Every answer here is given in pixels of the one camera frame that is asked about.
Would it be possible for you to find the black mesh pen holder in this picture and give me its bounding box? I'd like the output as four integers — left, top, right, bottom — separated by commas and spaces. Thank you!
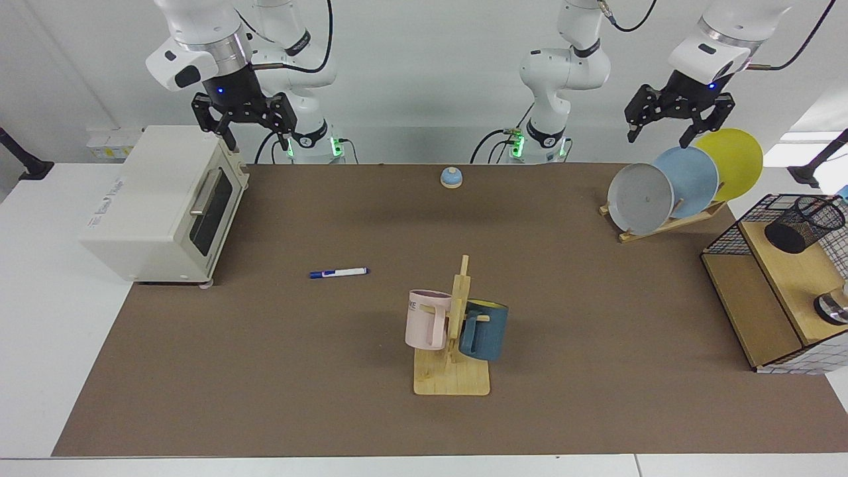
765, 195, 847, 255

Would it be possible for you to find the wire basket with wooden floor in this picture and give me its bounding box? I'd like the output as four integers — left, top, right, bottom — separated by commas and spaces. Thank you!
701, 193, 848, 376

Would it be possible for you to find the grey plate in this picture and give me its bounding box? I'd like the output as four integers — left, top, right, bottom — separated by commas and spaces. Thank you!
607, 163, 675, 236

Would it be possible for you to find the black base cable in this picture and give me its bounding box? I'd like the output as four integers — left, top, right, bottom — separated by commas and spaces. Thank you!
470, 129, 512, 164
255, 131, 286, 164

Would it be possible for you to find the dark blue cup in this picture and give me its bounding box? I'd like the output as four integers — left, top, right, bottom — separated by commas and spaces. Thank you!
458, 299, 509, 362

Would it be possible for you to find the pink cup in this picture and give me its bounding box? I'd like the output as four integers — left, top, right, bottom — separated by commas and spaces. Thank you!
405, 290, 453, 350

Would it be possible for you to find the pale toaster oven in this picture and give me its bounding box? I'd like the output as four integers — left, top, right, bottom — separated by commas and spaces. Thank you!
78, 125, 250, 287

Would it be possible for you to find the wooden cup stand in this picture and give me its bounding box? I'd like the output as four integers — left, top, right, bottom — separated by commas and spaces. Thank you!
413, 255, 492, 397

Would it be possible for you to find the light blue plate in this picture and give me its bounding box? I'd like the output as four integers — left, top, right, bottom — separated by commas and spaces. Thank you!
653, 146, 719, 219

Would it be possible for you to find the brown table cloth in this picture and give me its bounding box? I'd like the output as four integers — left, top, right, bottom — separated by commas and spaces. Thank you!
52, 163, 848, 458

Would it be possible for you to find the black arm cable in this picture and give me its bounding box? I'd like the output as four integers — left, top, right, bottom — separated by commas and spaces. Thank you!
235, 0, 334, 74
596, 0, 837, 71

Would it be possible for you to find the wooden plate rack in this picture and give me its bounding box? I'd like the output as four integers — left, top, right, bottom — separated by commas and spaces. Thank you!
599, 182, 728, 244

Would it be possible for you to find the yellow plate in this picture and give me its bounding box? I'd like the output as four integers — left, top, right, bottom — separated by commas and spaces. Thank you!
694, 128, 764, 203

